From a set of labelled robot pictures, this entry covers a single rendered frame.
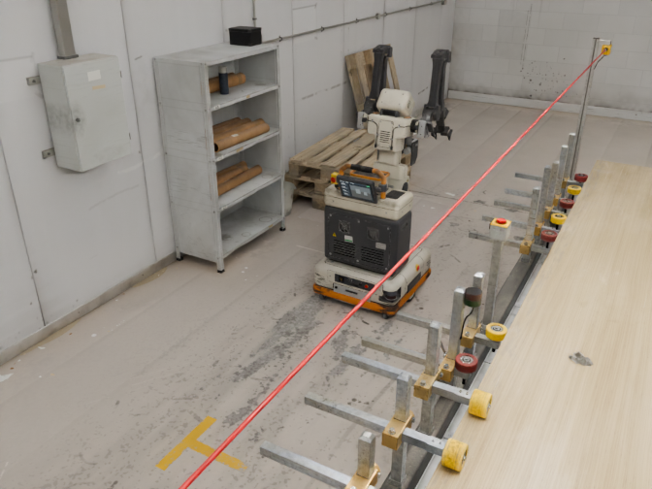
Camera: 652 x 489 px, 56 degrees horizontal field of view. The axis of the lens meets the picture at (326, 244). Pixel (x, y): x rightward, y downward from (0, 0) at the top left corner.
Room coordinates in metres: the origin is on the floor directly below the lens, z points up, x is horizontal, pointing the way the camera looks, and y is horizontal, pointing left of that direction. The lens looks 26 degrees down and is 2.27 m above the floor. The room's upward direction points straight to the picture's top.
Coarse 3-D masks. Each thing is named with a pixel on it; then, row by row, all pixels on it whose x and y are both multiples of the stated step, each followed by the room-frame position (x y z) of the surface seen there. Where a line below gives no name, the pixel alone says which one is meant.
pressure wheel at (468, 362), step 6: (462, 354) 1.85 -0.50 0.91; (468, 354) 1.85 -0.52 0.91; (456, 360) 1.82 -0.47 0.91; (462, 360) 1.82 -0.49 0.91; (468, 360) 1.82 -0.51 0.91; (474, 360) 1.82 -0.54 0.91; (456, 366) 1.81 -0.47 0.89; (462, 366) 1.79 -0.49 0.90; (468, 366) 1.78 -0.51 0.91; (474, 366) 1.79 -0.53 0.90; (462, 372) 1.79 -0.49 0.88; (468, 372) 1.78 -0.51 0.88
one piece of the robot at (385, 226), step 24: (360, 168) 3.66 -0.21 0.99; (336, 192) 3.73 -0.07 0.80; (384, 192) 3.58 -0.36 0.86; (408, 192) 3.70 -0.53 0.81; (336, 216) 3.73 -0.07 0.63; (360, 216) 3.64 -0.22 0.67; (384, 216) 3.55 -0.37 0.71; (408, 216) 3.66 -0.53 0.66; (336, 240) 3.74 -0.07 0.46; (360, 240) 3.63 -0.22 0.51; (384, 240) 3.55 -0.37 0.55; (408, 240) 3.68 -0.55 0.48; (360, 264) 3.63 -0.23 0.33; (384, 264) 3.54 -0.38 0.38
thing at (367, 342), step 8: (368, 344) 2.00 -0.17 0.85; (376, 344) 1.98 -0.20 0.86; (384, 344) 1.98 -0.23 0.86; (392, 344) 1.98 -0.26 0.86; (384, 352) 1.96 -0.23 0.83; (392, 352) 1.95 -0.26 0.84; (400, 352) 1.93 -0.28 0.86; (408, 352) 1.93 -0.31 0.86; (416, 352) 1.93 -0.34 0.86; (408, 360) 1.91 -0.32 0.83; (416, 360) 1.90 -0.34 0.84; (424, 360) 1.88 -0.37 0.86; (440, 360) 1.88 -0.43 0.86; (464, 376) 1.81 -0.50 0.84
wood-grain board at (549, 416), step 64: (640, 192) 3.48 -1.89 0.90; (576, 256) 2.64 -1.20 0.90; (640, 256) 2.64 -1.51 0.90; (576, 320) 2.08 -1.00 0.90; (640, 320) 2.08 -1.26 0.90; (512, 384) 1.69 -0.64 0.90; (576, 384) 1.69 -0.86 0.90; (640, 384) 1.69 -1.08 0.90; (512, 448) 1.39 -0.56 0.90; (576, 448) 1.39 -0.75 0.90; (640, 448) 1.39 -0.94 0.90
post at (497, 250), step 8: (496, 240) 2.32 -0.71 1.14; (496, 248) 2.32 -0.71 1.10; (496, 256) 2.32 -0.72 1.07; (496, 264) 2.31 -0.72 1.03; (496, 272) 2.31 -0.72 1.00; (488, 280) 2.33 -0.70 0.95; (496, 280) 2.31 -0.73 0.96; (488, 288) 2.32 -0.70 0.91; (496, 288) 2.33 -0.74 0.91; (488, 296) 2.32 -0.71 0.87; (488, 304) 2.32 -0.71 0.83; (488, 312) 2.32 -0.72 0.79; (488, 320) 2.31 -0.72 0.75
